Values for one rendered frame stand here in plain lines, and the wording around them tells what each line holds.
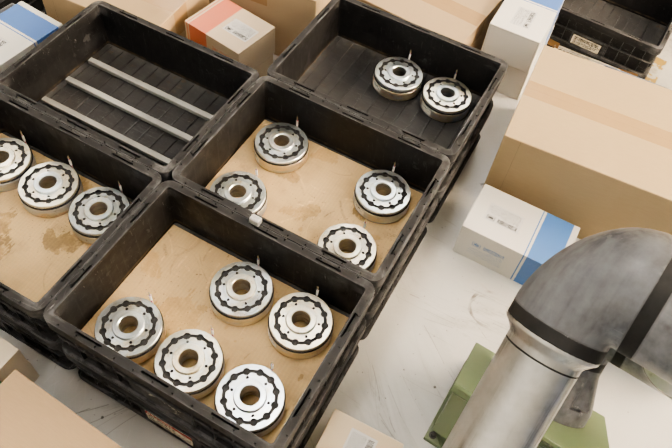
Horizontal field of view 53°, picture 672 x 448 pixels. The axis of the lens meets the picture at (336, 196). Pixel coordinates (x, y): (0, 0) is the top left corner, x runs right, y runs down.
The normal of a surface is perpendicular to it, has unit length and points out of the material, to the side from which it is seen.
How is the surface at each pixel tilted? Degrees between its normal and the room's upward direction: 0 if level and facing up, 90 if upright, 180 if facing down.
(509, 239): 0
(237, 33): 0
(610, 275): 40
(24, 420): 0
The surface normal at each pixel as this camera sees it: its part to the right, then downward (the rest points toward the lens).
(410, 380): 0.07, -0.60
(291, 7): -0.42, 0.71
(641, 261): -0.33, -0.59
